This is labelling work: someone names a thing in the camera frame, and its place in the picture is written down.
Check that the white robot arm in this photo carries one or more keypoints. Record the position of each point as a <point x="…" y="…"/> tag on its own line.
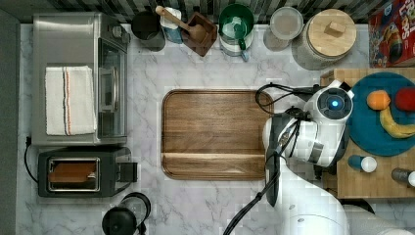
<point x="316" y="134"/>

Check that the wooden cutting board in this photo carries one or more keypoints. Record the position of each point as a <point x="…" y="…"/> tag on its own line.
<point x="213" y="134"/>

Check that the wooden spoon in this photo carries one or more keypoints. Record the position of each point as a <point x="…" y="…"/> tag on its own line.
<point x="197" y="31"/>

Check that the white blue container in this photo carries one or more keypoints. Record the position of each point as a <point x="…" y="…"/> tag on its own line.
<point x="172" y="31"/>

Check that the stacked mugs green top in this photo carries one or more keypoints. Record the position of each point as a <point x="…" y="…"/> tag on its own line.
<point x="236" y="23"/>

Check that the black cup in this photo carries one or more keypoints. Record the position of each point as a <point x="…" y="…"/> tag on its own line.
<point x="147" y="28"/>

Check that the clear lidded jar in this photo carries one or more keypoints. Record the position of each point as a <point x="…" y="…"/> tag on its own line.
<point x="286" y="24"/>

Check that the black coffee kettle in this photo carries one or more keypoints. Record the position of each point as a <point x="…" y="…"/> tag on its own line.
<point x="128" y="217"/>

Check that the white striped towel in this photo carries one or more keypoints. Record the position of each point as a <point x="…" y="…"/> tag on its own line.
<point x="69" y="101"/>

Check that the stainless toaster oven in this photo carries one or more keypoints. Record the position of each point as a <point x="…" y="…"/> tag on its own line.
<point x="75" y="40"/>

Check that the jar with wooden lid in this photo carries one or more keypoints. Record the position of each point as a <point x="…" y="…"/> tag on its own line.
<point x="326" y="38"/>

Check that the black toaster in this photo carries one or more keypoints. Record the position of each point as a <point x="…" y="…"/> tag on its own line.
<point x="85" y="172"/>

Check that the blue plate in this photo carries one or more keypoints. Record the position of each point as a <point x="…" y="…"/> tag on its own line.
<point x="364" y="123"/>

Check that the blue salt shaker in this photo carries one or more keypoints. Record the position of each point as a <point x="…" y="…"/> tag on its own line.
<point x="364" y="164"/>

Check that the orange fruit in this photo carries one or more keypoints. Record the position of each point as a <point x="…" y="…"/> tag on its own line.
<point x="378" y="100"/>

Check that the yellow banana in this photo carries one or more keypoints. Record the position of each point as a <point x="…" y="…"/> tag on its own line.
<point x="394" y="129"/>

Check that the red apple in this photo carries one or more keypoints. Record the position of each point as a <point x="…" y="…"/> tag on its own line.
<point x="405" y="99"/>

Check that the grey pepper shaker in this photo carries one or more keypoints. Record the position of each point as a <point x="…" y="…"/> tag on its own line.
<point x="403" y="175"/>

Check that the cereal box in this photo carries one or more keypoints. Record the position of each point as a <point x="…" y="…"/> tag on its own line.
<point x="392" y="35"/>

